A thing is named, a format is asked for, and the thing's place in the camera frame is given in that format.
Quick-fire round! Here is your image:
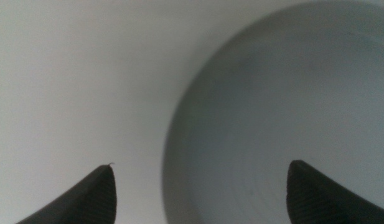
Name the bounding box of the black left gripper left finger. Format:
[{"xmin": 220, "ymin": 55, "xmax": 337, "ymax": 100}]
[{"xmin": 14, "ymin": 163, "xmax": 118, "ymax": 224}]

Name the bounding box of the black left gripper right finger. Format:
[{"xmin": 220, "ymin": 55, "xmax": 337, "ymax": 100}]
[{"xmin": 286, "ymin": 159, "xmax": 384, "ymax": 224}]

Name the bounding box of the grey shallow bowl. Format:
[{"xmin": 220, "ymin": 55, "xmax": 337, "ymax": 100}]
[{"xmin": 161, "ymin": 0, "xmax": 384, "ymax": 224}]

